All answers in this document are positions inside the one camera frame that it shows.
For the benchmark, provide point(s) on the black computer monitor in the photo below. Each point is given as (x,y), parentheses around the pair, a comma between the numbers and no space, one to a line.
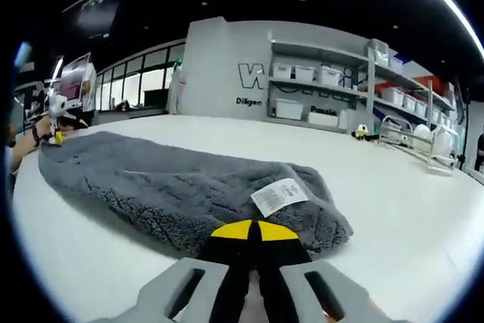
(156,97)

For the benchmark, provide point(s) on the dark wristband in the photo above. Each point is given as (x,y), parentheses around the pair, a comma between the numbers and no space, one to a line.
(36,137)

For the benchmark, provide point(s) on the person's left hand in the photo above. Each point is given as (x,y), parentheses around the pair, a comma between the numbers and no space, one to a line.
(44,128)

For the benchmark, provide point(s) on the white plate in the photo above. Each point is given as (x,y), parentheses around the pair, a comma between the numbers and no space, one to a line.
(421,132)
(442,141)

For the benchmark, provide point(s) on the row of white storage bins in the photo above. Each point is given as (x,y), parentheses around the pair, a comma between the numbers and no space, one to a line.
(329,75)

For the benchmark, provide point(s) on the grey metal shelving unit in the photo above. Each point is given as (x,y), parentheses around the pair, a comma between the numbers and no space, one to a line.
(370,73)

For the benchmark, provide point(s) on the grey low counter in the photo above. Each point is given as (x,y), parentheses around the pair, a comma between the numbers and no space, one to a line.
(125,115)

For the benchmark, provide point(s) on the grey fluffy towel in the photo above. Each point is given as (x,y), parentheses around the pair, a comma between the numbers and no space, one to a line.
(151,187)

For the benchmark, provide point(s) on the laptop on stand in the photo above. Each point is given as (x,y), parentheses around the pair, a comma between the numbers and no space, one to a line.
(77,81)

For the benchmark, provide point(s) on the person's right hand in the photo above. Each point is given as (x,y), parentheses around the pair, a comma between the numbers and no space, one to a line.
(257,308)

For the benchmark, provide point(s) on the dark overhead screen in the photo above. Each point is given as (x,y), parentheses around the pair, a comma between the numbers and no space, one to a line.
(94,13)

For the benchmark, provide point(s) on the ceiling light strip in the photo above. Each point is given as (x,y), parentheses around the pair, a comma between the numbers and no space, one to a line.
(446,1)

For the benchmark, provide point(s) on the metal dish rack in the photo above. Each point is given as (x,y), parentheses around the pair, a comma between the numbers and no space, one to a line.
(431,156)

